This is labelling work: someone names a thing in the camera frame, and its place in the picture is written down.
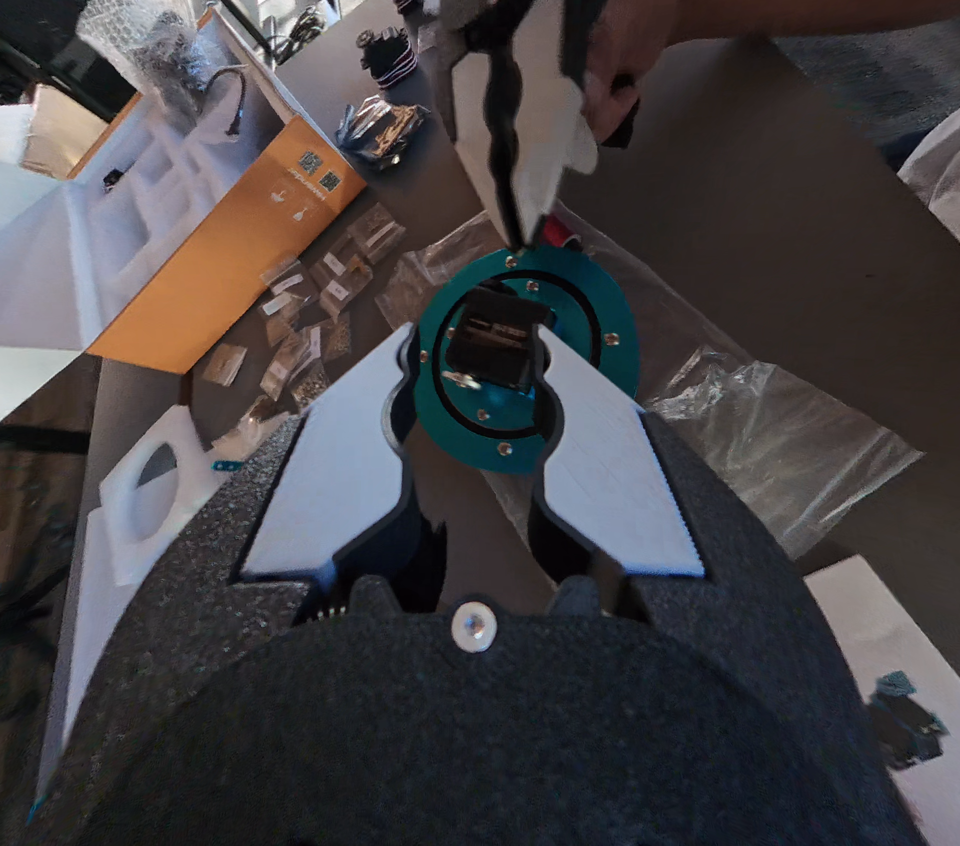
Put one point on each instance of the clear plastic bag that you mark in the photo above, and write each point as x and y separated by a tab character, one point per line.
750	426

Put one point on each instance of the white foam sheet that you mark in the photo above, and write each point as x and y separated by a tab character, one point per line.
82	636

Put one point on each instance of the black servo motor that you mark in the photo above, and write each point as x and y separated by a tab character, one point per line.
495	329

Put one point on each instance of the blue round metal base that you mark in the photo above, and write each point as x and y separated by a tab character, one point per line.
592	306

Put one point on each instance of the white foam piece with hole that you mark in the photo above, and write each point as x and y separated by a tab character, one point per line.
120	531

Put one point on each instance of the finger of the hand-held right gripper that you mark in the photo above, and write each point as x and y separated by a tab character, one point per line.
544	111
461	111

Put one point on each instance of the blue perforated metal bracket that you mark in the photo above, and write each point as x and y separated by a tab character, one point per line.
226	464

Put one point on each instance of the orange cardboard box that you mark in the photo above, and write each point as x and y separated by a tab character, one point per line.
225	261

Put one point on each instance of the printed instruction sheet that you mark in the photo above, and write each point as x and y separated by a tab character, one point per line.
862	621

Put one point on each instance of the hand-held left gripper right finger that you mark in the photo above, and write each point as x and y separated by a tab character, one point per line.
615	471

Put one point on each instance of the small brown cardboard box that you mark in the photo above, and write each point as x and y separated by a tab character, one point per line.
60	134

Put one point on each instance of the silver antistatic bag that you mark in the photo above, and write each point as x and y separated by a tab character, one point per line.
382	134

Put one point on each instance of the bubble wrap bundle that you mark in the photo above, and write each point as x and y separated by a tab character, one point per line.
127	29

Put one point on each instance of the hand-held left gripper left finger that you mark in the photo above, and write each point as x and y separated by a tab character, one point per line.
337	456

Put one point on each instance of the white foam insert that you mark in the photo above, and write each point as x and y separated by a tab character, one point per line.
45	261

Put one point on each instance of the pile of small screw bags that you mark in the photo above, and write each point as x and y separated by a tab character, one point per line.
330	291

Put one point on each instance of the person's right hand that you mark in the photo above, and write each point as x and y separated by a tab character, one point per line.
637	21

